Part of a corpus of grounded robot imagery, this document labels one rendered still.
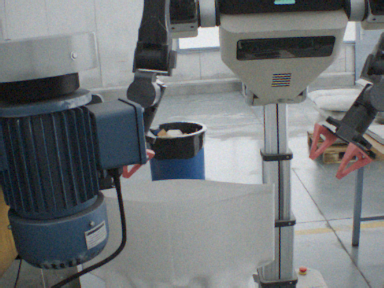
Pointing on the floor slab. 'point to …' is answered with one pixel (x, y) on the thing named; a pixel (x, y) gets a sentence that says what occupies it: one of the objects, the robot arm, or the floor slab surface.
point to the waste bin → (178, 152)
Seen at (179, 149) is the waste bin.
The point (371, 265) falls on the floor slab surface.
